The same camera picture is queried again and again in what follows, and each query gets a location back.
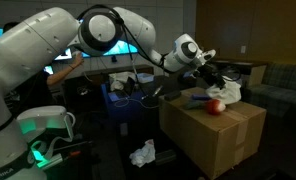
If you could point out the cardboard box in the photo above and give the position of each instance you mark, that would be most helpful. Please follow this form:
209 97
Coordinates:
215 143

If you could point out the green plaid sofa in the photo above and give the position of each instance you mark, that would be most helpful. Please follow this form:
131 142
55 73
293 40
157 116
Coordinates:
277 91

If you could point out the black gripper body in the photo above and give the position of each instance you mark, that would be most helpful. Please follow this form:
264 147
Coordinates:
211 75

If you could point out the white cloth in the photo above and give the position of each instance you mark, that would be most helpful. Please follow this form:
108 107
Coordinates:
229 94

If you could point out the green cloth wedge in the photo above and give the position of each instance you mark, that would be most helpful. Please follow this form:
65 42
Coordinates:
194 104

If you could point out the wooden shelf cabinet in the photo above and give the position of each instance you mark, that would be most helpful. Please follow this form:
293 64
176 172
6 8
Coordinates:
252 72

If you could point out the red apple toy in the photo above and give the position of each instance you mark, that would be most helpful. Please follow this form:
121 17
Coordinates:
214 106

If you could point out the blue sponge block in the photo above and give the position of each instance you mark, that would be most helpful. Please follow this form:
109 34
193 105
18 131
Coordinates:
202 97

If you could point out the white plastic bag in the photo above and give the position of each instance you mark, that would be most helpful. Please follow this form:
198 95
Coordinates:
144 155

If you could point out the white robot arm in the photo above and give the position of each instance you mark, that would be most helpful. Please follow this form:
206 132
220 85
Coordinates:
32 44

